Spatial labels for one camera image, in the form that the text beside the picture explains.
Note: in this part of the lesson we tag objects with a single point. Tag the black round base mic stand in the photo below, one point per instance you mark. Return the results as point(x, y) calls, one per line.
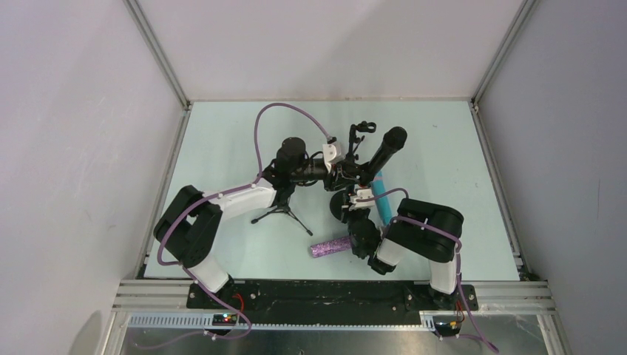
point(337, 201)

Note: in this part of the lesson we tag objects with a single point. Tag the tripod stand with shock mount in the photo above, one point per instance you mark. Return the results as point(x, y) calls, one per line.
point(281, 206)

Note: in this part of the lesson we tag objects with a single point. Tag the purple glitter microphone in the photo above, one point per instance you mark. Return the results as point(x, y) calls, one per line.
point(330, 247)

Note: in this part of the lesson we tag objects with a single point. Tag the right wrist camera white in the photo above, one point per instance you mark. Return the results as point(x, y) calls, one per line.
point(361, 198)

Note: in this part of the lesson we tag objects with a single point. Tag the black microphone orange end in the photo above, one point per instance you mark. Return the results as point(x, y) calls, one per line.
point(392, 141)

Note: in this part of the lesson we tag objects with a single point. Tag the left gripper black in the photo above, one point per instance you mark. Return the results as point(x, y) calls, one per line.
point(338, 174)

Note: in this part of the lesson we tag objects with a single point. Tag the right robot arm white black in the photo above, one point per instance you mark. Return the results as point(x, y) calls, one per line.
point(429, 230)

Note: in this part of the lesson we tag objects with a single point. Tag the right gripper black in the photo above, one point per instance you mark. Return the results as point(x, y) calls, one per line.
point(356, 212)

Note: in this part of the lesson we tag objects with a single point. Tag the blue toy microphone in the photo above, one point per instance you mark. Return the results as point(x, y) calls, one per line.
point(382, 203)

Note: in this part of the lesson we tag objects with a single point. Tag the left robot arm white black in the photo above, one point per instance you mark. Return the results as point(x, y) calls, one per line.
point(188, 227)

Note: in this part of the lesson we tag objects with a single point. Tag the tripod stand with clip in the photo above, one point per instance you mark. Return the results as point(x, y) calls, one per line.
point(355, 139)

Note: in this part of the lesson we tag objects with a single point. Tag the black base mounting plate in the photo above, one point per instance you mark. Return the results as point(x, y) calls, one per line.
point(341, 303)

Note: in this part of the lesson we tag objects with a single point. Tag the aluminium frame rail front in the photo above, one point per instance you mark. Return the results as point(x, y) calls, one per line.
point(517, 298)

